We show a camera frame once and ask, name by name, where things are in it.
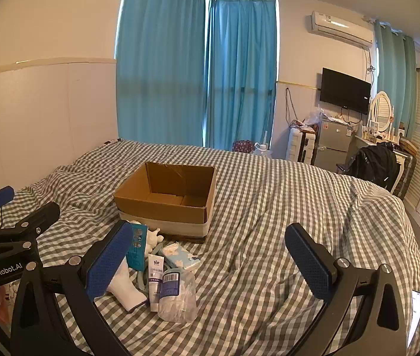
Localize teal card package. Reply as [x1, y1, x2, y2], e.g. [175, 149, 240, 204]
[126, 222, 149, 271]

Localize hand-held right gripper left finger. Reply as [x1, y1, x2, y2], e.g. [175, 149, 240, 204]
[9, 220, 147, 356]

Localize grey checkered bed blanket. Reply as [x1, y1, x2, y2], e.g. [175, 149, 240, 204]
[0, 139, 420, 356]

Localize light blue scissors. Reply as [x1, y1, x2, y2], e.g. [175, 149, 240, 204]
[137, 269, 152, 294]

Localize narrow blue curtain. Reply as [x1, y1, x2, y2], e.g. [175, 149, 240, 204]
[204, 0, 278, 156]

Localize teal curtain with eyelets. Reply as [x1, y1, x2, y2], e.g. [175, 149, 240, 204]
[373, 20, 417, 142]

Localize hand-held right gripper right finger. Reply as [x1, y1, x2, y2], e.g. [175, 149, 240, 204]
[285, 223, 409, 356]

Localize white smartphone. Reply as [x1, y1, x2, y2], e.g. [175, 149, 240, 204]
[405, 290, 420, 348]

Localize brown cardboard box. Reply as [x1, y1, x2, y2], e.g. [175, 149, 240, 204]
[113, 161, 217, 244]

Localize pink printed cloth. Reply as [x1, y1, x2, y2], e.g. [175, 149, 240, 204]
[0, 282, 19, 328]

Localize white sock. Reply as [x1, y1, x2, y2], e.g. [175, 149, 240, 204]
[106, 258, 150, 312]

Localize clear plastic container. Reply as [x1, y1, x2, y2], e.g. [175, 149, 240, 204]
[157, 267, 198, 323]

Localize white air conditioner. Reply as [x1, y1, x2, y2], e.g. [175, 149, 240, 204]
[310, 10, 375, 49]

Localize brown trunk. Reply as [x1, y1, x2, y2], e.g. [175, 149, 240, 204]
[393, 152, 417, 199]

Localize clear plastic bag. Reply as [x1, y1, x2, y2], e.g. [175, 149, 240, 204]
[306, 108, 326, 127]

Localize folding chair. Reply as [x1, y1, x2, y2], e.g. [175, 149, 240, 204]
[336, 152, 359, 176]

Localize wide blue curtain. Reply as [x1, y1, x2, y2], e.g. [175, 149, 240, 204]
[115, 0, 211, 148]

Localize white oval vanity mirror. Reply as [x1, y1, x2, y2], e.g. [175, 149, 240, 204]
[367, 91, 396, 136]

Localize dark red patterned bag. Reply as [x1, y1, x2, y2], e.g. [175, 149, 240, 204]
[232, 140, 257, 154]

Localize hanging wall cable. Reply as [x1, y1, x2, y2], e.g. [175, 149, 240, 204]
[285, 87, 297, 127]

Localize pale blue tissue pack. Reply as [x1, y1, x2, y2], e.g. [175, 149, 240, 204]
[161, 243, 202, 271]

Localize black wall television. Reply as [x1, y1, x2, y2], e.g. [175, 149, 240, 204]
[319, 67, 372, 115]

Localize white plush toy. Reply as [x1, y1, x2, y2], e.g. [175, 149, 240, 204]
[144, 228, 164, 255]

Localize black backpack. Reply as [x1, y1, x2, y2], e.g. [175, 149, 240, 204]
[349, 143, 400, 193]

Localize white suitcase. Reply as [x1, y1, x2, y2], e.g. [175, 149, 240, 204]
[285, 128, 320, 164]

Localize white squeeze tube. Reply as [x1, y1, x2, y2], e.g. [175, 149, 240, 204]
[148, 254, 166, 312]

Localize water jug with pump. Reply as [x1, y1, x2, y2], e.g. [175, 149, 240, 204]
[254, 130, 272, 157]

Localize grey mini fridge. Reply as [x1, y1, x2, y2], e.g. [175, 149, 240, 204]
[314, 118, 357, 173]

